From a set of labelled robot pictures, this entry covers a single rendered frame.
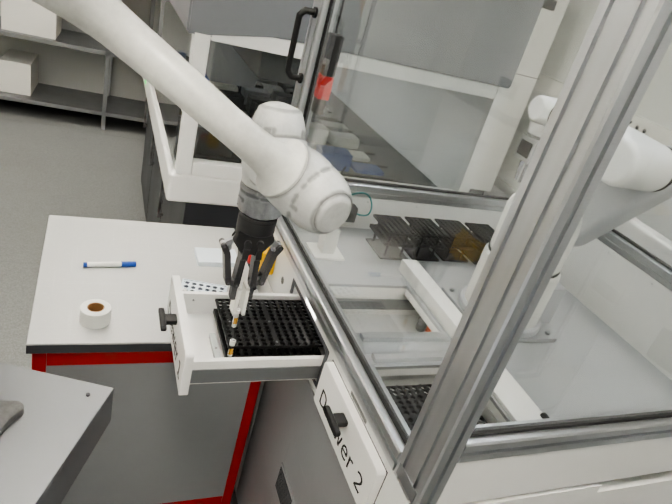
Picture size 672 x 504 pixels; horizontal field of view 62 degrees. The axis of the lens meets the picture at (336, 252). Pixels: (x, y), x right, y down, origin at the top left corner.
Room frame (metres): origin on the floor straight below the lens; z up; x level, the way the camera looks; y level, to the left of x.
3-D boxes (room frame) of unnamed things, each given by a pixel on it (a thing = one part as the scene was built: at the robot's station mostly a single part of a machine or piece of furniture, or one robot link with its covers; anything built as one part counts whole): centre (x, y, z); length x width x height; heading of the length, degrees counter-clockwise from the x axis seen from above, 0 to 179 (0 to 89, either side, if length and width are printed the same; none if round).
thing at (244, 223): (0.98, 0.16, 1.16); 0.08 x 0.07 x 0.09; 120
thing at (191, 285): (1.27, 0.32, 0.78); 0.12 x 0.08 x 0.04; 102
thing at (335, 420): (0.82, -0.09, 0.91); 0.07 x 0.04 x 0.01; 27
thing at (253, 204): (0.98, 0.16, 1.23); 0.09 x 0.09 x 0.06
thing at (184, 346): (0.98, 0.28, 0.87); 0.29 x 0.02 x 0.11; 27
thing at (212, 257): (1.50, 0.35, 0.77); 0.13 x 0.09 x 0.02; 118
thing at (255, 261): (0.98, 0.15, 1.09); 0.04 x 0.01 x 0.11; 30
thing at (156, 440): (1.34, 0.48, 0.38); 0.62 x 0.58 x 0.76; 27
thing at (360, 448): (0.83, -0.12, 0.87); 0.29 x 0.02 x 0.11; 27
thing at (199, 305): (1.07, 0.10, 0.86); 0.40 x 0.26 x 0.06; 117
